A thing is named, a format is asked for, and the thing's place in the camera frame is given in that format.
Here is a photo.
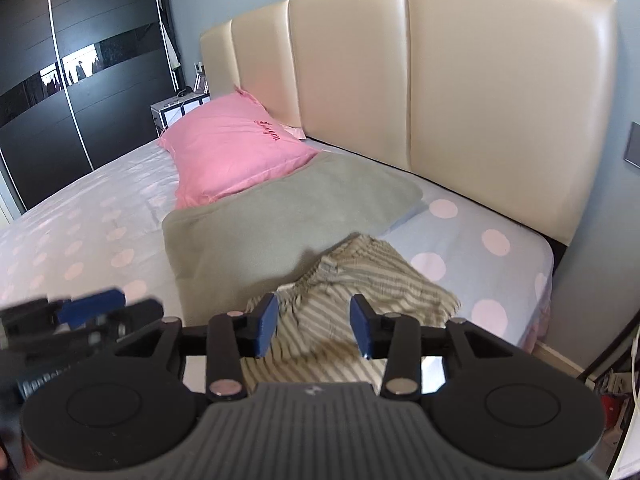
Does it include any red object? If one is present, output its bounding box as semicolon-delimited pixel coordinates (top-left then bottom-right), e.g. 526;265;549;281
600;393;624;429

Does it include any cream padded headboard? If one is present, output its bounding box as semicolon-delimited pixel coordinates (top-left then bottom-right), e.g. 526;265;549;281
199;0;621;247

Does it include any black sliding door wardrobe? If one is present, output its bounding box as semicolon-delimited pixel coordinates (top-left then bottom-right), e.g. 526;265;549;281
0;0;177;212

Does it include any white nightstand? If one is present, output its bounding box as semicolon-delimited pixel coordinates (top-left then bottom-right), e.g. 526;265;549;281
150;92;212;137

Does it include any white cable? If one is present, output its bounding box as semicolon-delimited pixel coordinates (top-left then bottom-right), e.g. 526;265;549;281
630;335;640;412

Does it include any bed with polka dot sheet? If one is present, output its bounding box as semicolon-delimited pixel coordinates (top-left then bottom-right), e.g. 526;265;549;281
0;139;557;393

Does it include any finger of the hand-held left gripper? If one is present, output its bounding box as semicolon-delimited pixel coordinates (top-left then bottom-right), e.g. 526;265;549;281
46;286;127;326
74;298;164;344

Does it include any pink pillow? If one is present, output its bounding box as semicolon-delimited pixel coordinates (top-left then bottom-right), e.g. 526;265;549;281
157;87;321;210

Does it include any grey wall panel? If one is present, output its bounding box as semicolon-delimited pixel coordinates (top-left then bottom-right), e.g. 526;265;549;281
622;121;640;169

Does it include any striped beige garment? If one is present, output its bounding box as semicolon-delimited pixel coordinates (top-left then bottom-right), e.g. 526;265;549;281
240;233;463;397

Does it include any grey-green folded cloth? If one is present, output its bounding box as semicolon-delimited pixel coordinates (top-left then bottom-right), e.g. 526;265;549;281
161;152;427;329

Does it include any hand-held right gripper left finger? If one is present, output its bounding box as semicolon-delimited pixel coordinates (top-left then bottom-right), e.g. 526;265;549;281
114;292;280;402

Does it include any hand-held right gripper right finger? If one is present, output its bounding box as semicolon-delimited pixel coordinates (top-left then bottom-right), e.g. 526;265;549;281
349;293;514;402

